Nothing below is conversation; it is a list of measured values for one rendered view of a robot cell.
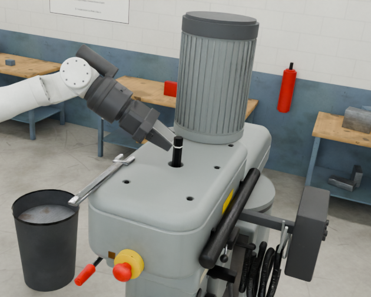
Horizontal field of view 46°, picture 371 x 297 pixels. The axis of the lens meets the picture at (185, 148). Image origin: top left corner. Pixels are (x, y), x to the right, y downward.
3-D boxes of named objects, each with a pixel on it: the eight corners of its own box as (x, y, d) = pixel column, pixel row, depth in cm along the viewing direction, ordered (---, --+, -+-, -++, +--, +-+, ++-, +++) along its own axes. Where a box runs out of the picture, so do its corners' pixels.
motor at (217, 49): (232, 151, 113) (250, 25, 100) (162, 135, 119) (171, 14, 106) (249, 127, 130) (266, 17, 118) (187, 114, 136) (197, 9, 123)
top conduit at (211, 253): (213, 271, 86) (215, 257, 85) (194, 266, 87) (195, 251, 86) (259, 179, 125) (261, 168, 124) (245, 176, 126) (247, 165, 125)
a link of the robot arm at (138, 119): (144, 134, 108) (104, 106, 106) (165, 105, 104) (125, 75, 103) (132, 154, 96) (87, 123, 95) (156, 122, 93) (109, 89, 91)
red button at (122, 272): (128, 287, 85) (128, 270, 83) (110, 280, 86) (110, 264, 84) (135, 277, 88) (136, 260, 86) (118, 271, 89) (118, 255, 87)
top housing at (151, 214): (189, 292, 86) (196, 224, 80) (76, 254, 94) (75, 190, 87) (244, 190, 127) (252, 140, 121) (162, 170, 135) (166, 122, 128)
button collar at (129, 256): (139, 283, 87) (141, 258, 85) (113, 274, 89) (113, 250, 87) (143, 277, 89) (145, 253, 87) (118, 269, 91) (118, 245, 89)
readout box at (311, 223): (314, 284, 124) (330, 223, 116) (282, 275, 127) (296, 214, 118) (320, 247, 141) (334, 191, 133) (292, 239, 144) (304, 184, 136)
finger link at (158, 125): (177, 134, 103) (156, 119, 102) (169, 144, 104) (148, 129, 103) (178, 132, 104) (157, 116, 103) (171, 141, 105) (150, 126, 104)
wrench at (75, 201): (80, 208, 82) (80, 204, 81) (62, 203, 83) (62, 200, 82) (135, 159, 103) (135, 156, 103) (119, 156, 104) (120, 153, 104)
